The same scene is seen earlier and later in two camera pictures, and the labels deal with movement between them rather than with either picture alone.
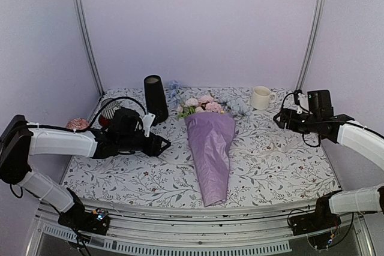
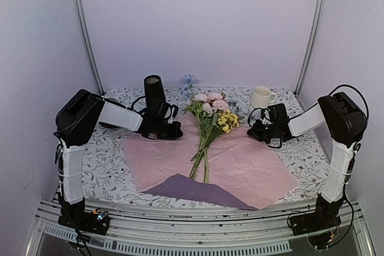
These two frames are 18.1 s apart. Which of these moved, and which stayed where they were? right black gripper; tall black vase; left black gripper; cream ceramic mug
Moved: left black gripper; right black gripper
Stayed: cream ceramic mug; tall black vase
